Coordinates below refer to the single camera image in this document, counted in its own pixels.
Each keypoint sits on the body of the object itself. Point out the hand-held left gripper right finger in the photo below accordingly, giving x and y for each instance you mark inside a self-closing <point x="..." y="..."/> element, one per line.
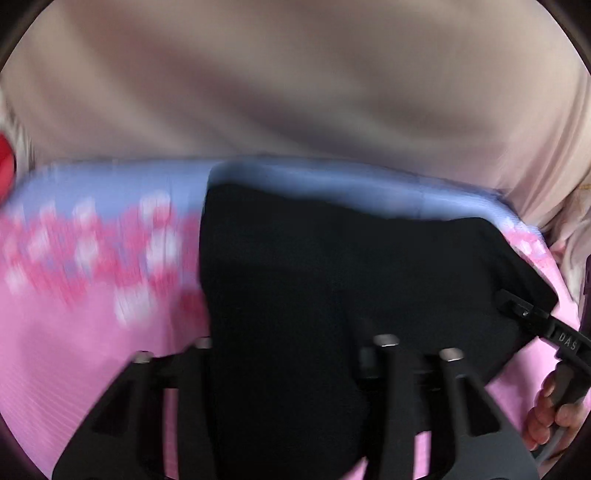
<point x="392" y="369"/>

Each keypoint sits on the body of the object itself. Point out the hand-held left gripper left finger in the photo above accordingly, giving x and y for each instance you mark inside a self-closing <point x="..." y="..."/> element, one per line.
<point x="184" y="369"/>

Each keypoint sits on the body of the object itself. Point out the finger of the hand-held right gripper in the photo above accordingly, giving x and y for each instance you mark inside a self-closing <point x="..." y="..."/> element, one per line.
<point x="521" y="311"/>

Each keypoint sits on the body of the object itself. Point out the black pants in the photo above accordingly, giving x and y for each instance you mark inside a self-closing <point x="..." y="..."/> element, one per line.
<point x="300" y="277"/>

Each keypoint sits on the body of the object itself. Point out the person's right hand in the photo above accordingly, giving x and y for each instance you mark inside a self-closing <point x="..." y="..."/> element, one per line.
<point x="538" y="424"/>

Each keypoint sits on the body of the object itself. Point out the light patterned quilt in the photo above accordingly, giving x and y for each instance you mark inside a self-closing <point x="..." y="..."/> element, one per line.
<point x="572" y="240"/>

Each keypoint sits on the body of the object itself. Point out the pink floral bed sheet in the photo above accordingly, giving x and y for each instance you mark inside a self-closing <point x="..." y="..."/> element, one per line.
<point x="69" y="323"/>

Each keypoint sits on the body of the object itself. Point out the white cartoon face pillow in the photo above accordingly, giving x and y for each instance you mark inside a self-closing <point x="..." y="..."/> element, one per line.
<point x="5" y="161"/>

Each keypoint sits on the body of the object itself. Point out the beige curtain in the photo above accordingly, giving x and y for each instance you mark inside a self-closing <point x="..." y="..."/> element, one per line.
<point x="277" y="92"/>

